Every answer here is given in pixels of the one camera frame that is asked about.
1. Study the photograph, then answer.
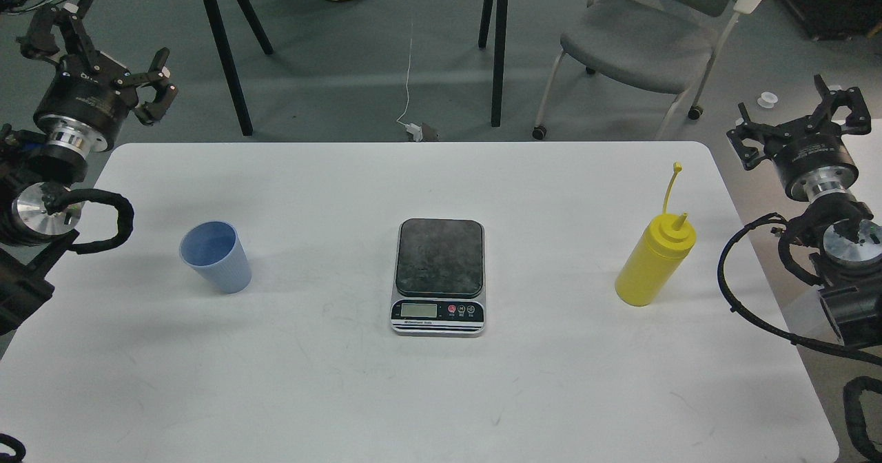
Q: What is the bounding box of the white side table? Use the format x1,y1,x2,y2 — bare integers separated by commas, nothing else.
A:
842,119,881,227

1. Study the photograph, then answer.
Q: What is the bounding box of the white plastic spool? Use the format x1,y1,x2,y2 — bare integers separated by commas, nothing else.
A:
756,90,780,110

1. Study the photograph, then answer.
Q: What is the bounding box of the yellow squeeze bottle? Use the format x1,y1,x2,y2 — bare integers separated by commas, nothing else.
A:
615,162,697,307

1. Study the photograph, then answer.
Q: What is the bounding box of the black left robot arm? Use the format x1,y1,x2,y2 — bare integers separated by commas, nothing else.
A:
1,0,178,334

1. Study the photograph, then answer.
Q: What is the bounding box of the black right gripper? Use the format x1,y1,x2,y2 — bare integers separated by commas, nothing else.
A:
726,74,872,201

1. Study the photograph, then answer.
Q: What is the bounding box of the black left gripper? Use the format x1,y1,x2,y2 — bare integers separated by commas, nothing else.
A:
16,0,178,152

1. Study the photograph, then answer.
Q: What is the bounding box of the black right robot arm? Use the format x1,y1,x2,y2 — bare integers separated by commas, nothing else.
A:
716,74,881,366

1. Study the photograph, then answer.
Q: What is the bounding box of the blue ribbed plastic cup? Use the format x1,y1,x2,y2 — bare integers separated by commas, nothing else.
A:
178,220,252,294

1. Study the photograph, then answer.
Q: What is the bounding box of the white charging cable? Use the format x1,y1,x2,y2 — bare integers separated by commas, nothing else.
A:
397,19,424,140

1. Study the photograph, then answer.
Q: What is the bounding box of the grey office chair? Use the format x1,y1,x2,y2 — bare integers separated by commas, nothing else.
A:
532,0,762,140

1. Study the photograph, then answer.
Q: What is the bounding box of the digital kitchen scale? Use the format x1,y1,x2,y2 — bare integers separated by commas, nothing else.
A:
389,218,487,338

